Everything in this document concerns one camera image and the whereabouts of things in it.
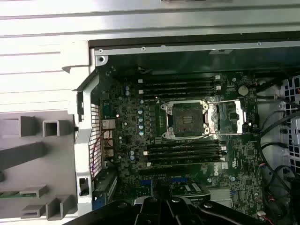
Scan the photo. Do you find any silver drive cage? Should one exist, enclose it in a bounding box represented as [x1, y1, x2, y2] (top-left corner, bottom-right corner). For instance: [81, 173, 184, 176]
[276, 75, 300, 169]

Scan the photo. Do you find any silver rear port block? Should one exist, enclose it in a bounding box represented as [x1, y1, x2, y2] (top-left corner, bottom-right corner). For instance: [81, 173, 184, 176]
[102, 119, 117, 158]

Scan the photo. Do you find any black power cable bundle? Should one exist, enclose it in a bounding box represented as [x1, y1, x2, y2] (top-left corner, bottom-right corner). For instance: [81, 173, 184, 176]
[256, 77, 300, 225]

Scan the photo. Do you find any blue expansion slot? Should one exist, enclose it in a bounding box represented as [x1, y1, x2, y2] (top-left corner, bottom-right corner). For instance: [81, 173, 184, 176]
[140, 179, 188, 185]

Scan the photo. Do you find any silver chipset heatsink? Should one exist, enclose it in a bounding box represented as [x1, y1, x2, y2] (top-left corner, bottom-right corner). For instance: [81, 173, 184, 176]
[208, 188, 232, 208]

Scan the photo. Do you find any metal socket cover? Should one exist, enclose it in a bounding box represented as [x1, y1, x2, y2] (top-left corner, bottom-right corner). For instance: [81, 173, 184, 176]
[206, 99, 246, 136]

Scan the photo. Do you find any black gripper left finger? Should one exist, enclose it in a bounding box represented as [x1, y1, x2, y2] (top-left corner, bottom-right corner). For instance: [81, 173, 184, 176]
[70, 181, 166, 225]

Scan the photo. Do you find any black PC case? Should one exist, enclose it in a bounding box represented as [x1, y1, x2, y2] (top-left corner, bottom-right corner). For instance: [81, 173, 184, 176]
[62, 32, 300, 225]

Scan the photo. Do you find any grey parts rack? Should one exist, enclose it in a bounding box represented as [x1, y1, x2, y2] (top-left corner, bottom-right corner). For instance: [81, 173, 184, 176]
[0, 112, 79, 221]

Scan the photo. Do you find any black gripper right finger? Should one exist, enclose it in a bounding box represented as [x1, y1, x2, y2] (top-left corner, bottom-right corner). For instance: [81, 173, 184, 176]
[164, 182, 268, 225]

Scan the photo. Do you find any green motherboard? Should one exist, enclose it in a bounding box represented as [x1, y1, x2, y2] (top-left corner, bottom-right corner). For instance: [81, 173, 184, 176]
[98, 67, 263, 225]

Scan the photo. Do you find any CPU socket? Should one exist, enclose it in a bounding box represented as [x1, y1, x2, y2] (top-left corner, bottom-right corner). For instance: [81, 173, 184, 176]
[161, 99, 210, 139]

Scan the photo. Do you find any thin metal locking lever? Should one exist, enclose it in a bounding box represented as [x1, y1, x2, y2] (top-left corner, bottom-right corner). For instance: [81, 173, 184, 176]
[155, 95, 169, 105]
[173, 134, 213, 149]

